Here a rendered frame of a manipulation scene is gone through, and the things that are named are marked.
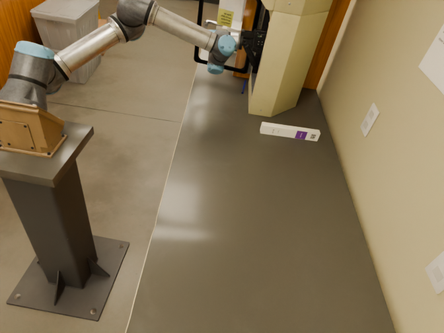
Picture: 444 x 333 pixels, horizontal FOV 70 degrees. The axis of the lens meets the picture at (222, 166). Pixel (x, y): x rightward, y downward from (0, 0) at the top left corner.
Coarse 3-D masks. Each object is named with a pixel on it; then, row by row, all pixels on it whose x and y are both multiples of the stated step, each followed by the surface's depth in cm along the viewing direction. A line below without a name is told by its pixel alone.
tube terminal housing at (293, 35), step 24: (288, 0) 119; (312, 0) 121; (288, 24) 125; (312, 24) 131; (264, 48) 132; (288, 48) 131; (312, 48) 142; (264, 72) 139; (288, 72) 141; (264, 96) 147; (288, 96) 154
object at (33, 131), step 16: (0, 112) 101; (16, 112) 101; (32, 112) 100; (48, 112) 106; (0, 128) 106; (16, 128) 105; (32, 128) 105; (48, 128) 108; (0, 144) 112; (16, 144) 110; (32, 144) 109; (48, 144) 110
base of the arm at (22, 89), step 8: (8, 80) 104; (16, 80) 103; (24, 80) 104; (32, 80) 105; (8, 88) 102; (16, 88) 102; (24, 88) 103; (32, 88) 105; (40, 88) 107; (0, 96) 101; (8, 96) 101; (16, 96) 101; (24, 96) 102; (32, 96) 105; (40, 96) 107; (32, 104) 104; (40, 104) 106
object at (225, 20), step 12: (204, 0) 153; (216, 0) 152; (228, 0) 151; (240, 0) 150; (252, 0) 149; (204, 12) 157; (216, 12) 156; (228, 12) 154; (240, 12) 153; (252, 12) 152; (216, 24) 160; (228, 24) 158; (240, 24) 157; (252, 24) 156; (228, 60) 170; (240, 60) 168
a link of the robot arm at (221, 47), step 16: (128, 0) 119; (144, 0) 118; (128, 16) 121; (144, 16) 120; (160, 16) 121; (176, 16) 123; (176, 32) 124; (192, 32) 124; (208, 32) 126; (208, 48) 128; (224, 48) 125
